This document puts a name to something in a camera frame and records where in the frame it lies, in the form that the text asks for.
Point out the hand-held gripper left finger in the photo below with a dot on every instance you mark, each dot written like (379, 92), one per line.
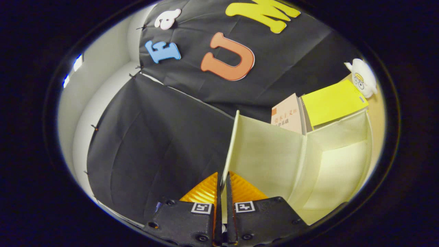
(218, 219)

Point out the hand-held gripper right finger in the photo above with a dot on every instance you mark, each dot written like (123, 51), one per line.
(230, 219)

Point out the beige fabric storage box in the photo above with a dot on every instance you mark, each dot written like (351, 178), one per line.
(271, 154)

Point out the beige paperback book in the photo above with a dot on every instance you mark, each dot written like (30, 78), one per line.
(288, 115)

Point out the yellow book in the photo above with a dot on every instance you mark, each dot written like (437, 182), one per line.
(331, 103)

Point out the white plush toy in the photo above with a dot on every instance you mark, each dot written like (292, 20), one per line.
(362, 79)

